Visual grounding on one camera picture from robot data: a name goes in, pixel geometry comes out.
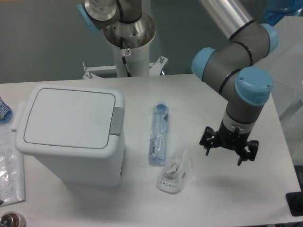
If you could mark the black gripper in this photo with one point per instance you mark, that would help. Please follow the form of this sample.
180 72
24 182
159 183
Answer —
231 135

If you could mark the grey trash can push button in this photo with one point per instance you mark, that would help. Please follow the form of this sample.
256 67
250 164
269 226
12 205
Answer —
117 121

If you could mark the white trash can lid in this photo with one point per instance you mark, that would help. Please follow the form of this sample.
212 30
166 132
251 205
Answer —
69 118

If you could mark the white plastic trash can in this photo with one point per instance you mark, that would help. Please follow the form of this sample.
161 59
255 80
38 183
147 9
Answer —
98 167

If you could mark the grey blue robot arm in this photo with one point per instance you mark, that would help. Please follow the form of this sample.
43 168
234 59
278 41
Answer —
230 72

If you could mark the crumpled clear plastic bag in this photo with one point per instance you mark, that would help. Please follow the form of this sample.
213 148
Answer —
177 174

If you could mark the clear plastic water bottle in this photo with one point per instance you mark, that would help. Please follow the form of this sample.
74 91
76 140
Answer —
158 134

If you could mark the black device at edge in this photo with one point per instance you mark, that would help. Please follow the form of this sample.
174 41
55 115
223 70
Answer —
295 203

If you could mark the blue water jug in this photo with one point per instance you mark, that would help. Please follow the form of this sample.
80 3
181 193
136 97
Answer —
275 10

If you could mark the paper sheet in plastic sleeve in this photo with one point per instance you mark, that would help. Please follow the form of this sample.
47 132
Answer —
12 177

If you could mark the blue green bottle at edge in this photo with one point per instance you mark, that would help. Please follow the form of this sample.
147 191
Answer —
6 112

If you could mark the round metal object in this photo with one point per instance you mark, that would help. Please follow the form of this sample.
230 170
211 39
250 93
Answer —
12 219

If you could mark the white pedestal base bracket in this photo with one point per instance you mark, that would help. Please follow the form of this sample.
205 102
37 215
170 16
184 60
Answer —
110 71

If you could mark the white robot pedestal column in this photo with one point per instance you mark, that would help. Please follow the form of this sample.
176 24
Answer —
132 61

